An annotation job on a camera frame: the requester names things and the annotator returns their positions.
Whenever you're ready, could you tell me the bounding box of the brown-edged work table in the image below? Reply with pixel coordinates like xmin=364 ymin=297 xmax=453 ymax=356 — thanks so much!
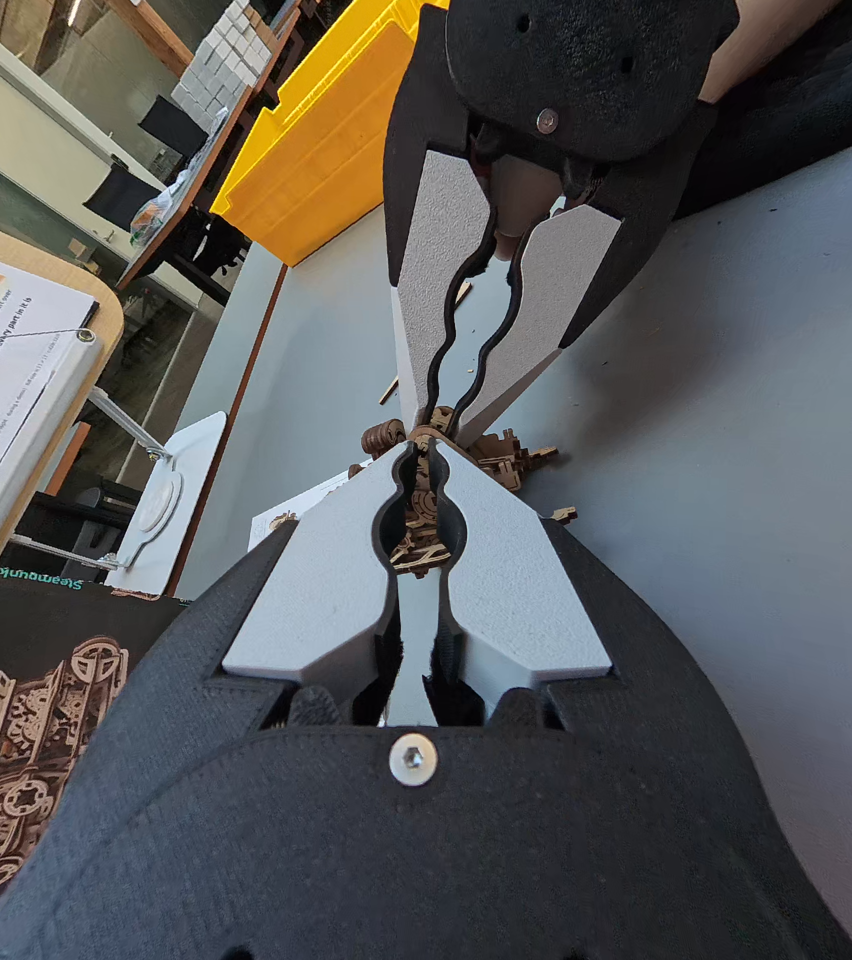
xmin=114 ymin=0 xmax=304 ymax=291

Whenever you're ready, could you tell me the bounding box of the printed instruction sheet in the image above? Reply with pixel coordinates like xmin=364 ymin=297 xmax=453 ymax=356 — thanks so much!
xmin=0 ymin=238 xmax=102 ymax=558

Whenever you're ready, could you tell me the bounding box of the stack of white boxes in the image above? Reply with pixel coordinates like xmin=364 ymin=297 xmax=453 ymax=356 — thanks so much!
xmin=171 ymin=0 xmax=279 ymax=108

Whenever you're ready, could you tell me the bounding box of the white instruction booklet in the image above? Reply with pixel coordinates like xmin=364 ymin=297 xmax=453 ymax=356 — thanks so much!
xmin=249 ymin=468 xmax=376 ymax=558

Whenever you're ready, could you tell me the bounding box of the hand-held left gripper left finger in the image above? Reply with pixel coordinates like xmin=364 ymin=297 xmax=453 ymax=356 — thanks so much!
xmin=222 ymin=442 xmax=406 ymax=704

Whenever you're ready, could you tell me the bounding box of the grey desk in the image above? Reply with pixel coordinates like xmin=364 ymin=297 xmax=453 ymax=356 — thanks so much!
xmin=178 ymin=123 xmax=852 ymax=960
xmin=163 ymin=238 xmax=286 ymax=597

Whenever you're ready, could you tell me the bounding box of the black panel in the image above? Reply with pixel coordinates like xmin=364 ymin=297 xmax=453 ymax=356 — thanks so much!
xmin=84 ymin=163 xmax=167 ymax=231
xmin=138 ymin=93 xmax=210 ymax=160

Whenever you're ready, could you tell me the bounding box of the black office chair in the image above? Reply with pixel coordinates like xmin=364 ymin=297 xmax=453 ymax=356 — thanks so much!
xmin=189 ymin=210 xmax=252 ymax=277

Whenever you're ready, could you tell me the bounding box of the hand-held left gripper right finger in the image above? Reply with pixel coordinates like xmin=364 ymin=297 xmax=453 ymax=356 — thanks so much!
xmin=432 ymin=439 xmax=615 ymax=726

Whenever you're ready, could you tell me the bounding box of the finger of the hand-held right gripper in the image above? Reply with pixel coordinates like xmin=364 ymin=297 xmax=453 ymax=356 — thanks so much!
xmin=454 ymin=202 xmax=627 ymax=445
xmin=388 ymin=148 xmax=500 ymax=430

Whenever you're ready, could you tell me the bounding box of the white document stand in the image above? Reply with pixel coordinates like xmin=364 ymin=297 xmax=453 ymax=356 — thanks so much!
xmin=0 ymin=206 xmax=229 ymax=598

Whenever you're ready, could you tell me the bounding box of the black quilted cloth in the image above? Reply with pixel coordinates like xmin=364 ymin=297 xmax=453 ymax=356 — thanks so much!
xmin=669 ymin=0 xmax=852 ymax=223

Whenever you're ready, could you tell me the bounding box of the yellow plastic bin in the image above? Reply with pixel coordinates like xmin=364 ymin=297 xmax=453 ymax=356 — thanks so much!
xmin=210 ymin=0 xmax=451 ymax=268

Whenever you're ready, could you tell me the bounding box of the thin wooden strip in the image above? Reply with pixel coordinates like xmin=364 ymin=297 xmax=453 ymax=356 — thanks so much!
xmin=378 ymin=279 xmax=474 ymax=408

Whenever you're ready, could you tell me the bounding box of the clear plastic bag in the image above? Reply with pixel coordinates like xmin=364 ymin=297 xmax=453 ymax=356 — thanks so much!
xmin=129 ymin=168 xmax=192 ymax=248

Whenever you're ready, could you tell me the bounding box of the wooden mechanical model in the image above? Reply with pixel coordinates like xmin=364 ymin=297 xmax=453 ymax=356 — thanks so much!
xmin=348 ymin=405 xmax=579 ymax=582

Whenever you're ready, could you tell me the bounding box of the person's right forearm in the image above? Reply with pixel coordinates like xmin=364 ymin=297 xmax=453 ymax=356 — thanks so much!
xmin=698 ymin=0 xmax=844 ymax=105

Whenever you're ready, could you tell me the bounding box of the black puzzle box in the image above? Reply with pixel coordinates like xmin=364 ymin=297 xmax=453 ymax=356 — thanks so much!
xmin=0 ymin=558 xmax=196 ymax=901

